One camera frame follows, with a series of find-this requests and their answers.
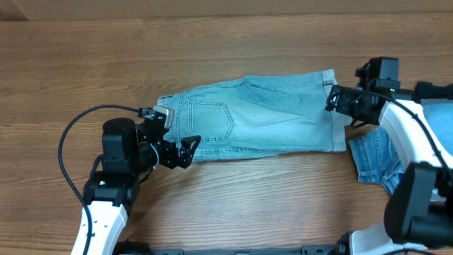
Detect light blue denim shorts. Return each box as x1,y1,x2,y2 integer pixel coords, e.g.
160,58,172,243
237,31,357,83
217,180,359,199
157,69,349,162

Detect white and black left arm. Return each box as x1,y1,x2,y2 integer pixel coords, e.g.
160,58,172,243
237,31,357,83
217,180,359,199
71,118,201,254

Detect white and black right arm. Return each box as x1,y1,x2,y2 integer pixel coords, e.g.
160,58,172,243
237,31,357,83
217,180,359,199
323,57,452,254

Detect darker blue denim shorts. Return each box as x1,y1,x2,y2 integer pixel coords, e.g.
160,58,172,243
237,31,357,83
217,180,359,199
348,98,453,196

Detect black folded garment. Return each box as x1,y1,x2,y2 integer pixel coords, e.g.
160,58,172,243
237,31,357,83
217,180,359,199
415,81,453,100

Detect black left camera cable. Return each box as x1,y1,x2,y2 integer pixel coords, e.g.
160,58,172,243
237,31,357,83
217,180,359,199
57,104,153,255

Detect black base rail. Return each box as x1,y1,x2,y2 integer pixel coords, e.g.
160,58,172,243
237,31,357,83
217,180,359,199
113,241,338,255

